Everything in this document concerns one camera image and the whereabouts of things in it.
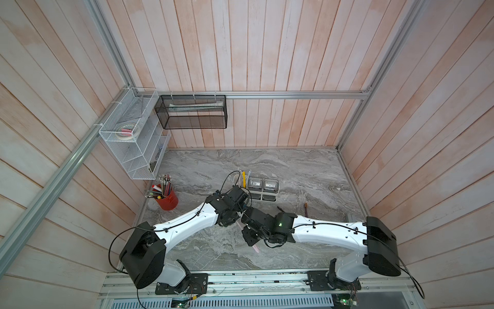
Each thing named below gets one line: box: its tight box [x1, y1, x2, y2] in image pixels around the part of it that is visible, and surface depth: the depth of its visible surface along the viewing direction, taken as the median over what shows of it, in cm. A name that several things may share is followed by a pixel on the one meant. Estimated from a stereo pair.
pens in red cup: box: [144, 173, 172, 200], surface depth 89 cm
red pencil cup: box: [154, 189, 179, 211], surface depth 92 cm
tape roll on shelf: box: [115, 123, 135, 141], surface depth 75 cm
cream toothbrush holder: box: [232, 173, 280, 203], surface depth 95 cm
